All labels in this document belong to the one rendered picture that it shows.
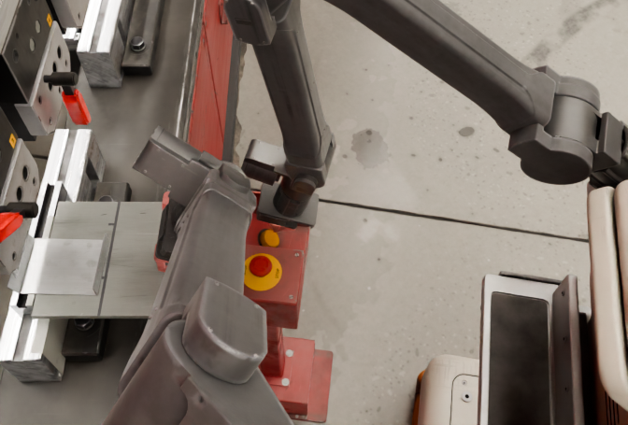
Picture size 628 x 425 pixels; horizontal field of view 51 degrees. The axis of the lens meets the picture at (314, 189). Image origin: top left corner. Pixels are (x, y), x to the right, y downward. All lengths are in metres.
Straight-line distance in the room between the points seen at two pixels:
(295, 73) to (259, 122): 1.58
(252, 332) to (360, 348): 1.61
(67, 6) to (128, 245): 0.35
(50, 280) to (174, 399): 0.67
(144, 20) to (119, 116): 0.23
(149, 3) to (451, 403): 1.11
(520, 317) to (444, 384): 0.78
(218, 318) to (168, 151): 0.42
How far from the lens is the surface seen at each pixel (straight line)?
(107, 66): 1.29
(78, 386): 1.05
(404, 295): 2.03
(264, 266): 1.15
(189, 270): 0.46
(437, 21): 0.68
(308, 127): 0.88
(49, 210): 1.04
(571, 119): 0.78
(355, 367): 1.93
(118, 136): 1.26
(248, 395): 0.33
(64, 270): 0.98
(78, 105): 0.94
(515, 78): 0.73
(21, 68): 0.87
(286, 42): 0.74
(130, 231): 0.99
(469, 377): 1.67
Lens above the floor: 1.83
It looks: 57 degrees down
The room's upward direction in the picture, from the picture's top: 2 degrees clockwise
